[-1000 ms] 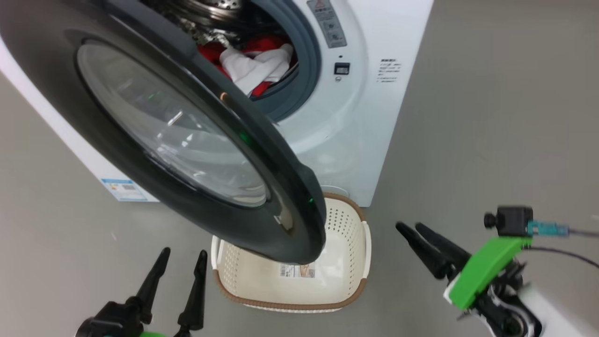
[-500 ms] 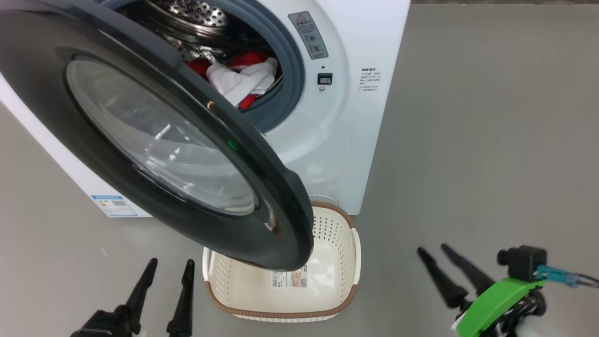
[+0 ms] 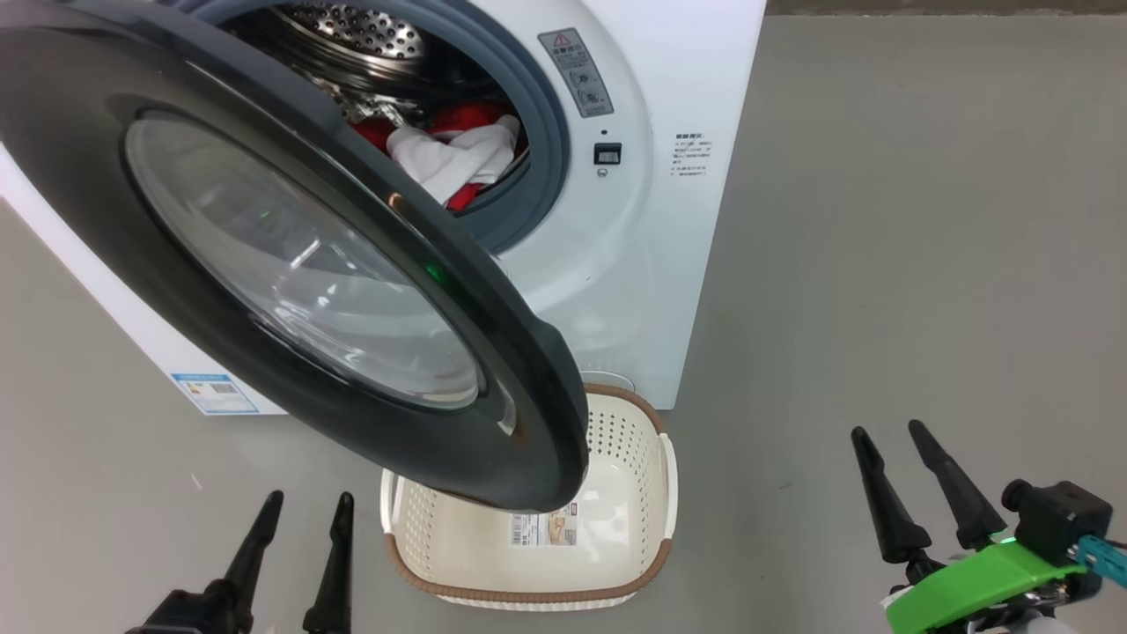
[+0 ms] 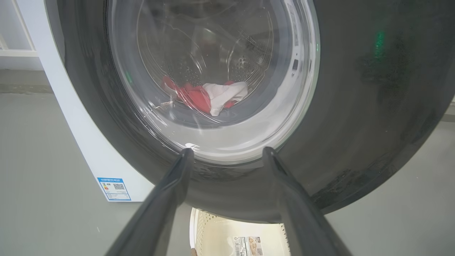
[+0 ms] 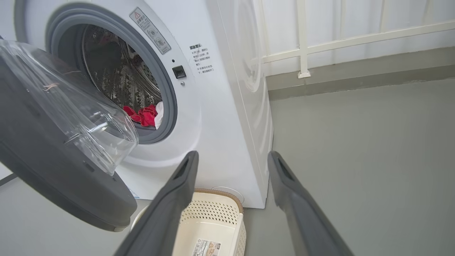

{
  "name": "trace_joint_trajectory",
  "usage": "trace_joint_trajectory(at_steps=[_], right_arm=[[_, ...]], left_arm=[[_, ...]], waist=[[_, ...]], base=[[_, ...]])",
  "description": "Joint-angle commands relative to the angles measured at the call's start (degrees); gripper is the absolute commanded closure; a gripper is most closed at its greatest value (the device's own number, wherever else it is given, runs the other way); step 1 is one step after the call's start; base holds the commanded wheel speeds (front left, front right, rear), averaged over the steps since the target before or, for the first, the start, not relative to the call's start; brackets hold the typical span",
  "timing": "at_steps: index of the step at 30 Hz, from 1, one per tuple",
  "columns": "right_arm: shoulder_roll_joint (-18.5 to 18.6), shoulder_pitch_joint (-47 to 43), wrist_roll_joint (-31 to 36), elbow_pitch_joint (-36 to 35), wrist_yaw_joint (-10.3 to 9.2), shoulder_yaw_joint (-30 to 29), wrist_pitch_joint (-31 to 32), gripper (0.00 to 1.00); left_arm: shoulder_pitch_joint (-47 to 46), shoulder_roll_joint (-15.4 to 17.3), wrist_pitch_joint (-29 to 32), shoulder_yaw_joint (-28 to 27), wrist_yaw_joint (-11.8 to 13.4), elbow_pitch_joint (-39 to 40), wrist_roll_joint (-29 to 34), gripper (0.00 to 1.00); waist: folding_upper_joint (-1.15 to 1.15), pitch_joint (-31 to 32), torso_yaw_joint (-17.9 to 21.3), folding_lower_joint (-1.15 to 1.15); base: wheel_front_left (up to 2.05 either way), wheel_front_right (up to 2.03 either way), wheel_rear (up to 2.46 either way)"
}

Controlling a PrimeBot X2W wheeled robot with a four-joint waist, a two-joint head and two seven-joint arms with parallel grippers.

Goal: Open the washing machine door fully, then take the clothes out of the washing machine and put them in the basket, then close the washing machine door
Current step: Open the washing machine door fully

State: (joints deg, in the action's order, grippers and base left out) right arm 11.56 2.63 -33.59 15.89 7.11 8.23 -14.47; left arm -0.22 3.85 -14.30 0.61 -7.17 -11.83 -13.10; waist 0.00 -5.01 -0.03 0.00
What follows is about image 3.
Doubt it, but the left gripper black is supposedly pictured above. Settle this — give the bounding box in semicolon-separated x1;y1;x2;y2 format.
125;490;356;634

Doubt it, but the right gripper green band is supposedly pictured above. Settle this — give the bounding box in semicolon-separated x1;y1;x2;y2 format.
850;419;1094;634

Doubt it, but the white cloth garment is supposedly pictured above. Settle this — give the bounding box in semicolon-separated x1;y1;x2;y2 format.
386;114;521;208

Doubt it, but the dark round washing machine door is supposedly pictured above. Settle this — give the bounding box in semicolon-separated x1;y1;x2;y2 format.
0;0;590;515

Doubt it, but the paper label sticker in basket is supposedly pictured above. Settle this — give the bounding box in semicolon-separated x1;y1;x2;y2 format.
510;511;579;548

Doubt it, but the cream perforated laundry basket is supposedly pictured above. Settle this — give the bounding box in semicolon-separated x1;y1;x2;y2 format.
380;383;679;612

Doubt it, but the white front-load washing machine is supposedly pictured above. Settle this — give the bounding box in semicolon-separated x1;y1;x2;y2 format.
0;0;767;416

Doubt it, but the grey rubber door gasket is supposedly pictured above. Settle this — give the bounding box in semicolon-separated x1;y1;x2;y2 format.
176;0;573;256

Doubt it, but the blue white energy label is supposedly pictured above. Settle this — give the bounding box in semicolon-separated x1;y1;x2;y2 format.
170;372;261;416

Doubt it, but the perforated steel washer drum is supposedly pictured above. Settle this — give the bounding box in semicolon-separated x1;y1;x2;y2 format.
220;0;529;129

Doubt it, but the grey warning sticker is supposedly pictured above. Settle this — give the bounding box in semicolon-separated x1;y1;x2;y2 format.
538;28;615;119

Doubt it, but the teal cable connector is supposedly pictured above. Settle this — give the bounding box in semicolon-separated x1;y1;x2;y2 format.
1076;534;1127;589

